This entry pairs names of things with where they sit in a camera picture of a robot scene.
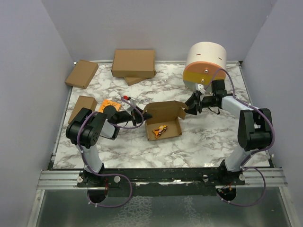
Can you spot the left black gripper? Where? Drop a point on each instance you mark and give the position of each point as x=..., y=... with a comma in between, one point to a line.
x=136, y=115

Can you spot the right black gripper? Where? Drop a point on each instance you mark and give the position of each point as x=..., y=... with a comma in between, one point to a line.
x=192, y=101

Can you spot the small orange toy car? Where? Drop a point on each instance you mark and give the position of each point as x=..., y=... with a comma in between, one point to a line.
x=160, y=130

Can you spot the brown cardboard box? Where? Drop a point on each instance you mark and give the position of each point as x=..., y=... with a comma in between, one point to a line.
x=165, y=113

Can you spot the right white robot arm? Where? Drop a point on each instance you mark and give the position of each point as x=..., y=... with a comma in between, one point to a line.
x=255, y=129

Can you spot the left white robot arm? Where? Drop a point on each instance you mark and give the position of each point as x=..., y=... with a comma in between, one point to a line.
x=87, y=126

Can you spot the small cardboard box under stack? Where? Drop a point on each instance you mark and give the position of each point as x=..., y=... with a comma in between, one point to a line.
x=131, y=81

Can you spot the large folded cardboard box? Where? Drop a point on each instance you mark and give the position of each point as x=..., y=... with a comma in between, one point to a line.
x=129, y=63

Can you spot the folded cardboard box front left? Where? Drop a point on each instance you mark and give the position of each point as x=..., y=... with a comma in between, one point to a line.
x=83, y=102

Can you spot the folded cardboard box back left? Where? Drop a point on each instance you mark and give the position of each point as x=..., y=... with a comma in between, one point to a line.
x=82, y=74

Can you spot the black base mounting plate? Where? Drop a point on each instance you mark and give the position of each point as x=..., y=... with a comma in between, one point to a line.
x=154, y=182

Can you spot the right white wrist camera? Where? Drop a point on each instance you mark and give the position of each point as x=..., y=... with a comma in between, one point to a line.
x=200, y=88

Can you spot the aluminium rail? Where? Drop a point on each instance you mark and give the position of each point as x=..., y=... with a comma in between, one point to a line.
x=58, y=180

